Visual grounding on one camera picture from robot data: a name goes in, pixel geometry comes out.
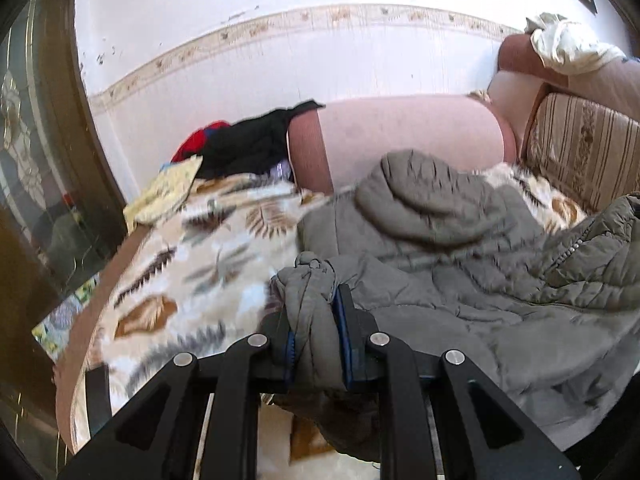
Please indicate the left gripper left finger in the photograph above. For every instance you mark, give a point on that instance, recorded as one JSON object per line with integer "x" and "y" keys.
{"x": 195, "y": 418}

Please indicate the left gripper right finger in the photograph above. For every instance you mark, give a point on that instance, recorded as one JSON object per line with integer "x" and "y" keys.
{"x": 440, "y": 416}

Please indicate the olive quilted hooded jacket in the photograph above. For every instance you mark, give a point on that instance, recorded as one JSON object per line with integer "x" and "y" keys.
{"x": 444, "y": 260}

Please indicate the leaf-patterned bed blanket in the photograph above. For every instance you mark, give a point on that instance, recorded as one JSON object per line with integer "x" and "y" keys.
{"x": 194, "y": 282}

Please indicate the yellow floral cloth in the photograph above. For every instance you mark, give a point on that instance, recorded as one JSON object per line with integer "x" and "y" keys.
{"x": 164, "y": 195}

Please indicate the wooden stained-glass door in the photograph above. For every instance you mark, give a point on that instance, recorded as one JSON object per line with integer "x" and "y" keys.
{"x": 59, "y": 218}

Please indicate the red garment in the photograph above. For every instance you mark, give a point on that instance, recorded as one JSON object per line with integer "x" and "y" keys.
{"x": 196, "y": 141}

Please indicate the black garment pile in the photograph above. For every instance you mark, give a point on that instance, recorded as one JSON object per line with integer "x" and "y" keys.
{"x": 251, "y": 146}

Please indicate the striped floral cushion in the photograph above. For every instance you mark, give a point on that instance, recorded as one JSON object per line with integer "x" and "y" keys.
{"x": 587, "y": 151}

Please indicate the pink cylindrical bolster pillow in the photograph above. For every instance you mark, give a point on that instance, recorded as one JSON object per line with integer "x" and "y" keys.
{"x": 337, "y": 145}

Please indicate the pink brown headboard cushion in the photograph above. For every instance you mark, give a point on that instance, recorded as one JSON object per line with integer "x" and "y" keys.
{"x": 522, "y": 82}

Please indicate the cream cloth on headboard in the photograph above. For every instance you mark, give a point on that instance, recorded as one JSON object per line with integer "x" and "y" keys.
{"x": 567, "y": 47}

